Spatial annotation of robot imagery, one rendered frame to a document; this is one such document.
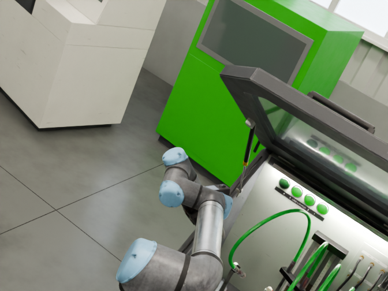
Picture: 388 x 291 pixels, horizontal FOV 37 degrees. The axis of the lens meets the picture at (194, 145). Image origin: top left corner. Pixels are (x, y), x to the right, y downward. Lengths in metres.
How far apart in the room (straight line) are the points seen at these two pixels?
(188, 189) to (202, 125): 3.34
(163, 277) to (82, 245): 2.49
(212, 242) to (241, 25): 3.40
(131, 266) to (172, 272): 0.10
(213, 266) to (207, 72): 3.63
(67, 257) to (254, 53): 2.17
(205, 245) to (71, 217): 2.59
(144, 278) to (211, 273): 0.16
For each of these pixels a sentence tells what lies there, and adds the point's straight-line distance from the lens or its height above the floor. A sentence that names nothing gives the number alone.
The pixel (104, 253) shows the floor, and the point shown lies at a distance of 3.87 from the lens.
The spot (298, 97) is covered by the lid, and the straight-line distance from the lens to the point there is 1.45.
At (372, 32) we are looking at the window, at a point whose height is 1.54.
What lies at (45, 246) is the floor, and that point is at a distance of 3.76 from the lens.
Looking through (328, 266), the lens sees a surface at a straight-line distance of 2.43.
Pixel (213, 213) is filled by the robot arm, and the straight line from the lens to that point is 1.67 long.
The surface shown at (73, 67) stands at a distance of 4.67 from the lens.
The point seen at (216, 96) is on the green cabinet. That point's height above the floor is 0.71.
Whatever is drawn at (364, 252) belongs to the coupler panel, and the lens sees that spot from 2.37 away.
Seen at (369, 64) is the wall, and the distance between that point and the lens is 5.92.
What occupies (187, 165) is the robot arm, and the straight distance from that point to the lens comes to 1.82.
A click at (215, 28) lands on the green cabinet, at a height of 1.20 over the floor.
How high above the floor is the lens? 2.36
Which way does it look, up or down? 25 degrees down
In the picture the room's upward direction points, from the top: 24 degrees clockwise
